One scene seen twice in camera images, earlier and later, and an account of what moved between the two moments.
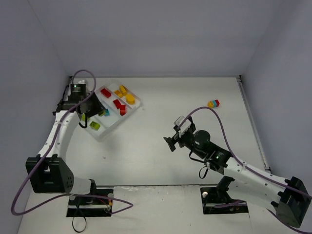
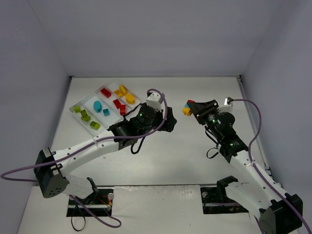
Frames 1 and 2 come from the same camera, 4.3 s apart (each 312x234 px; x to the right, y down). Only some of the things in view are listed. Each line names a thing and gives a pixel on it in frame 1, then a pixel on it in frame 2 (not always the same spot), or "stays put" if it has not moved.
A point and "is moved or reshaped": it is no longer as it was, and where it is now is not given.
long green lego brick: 83,117 stays put
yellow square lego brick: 119,93 stays put
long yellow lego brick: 123,89 stays put
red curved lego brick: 117,103 stays put
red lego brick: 122,109 stays put
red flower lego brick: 106,93 stays put
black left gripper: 96,107 to 169,119
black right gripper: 176,140 to 204,111
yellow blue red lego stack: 213,104 is moved or reshaped
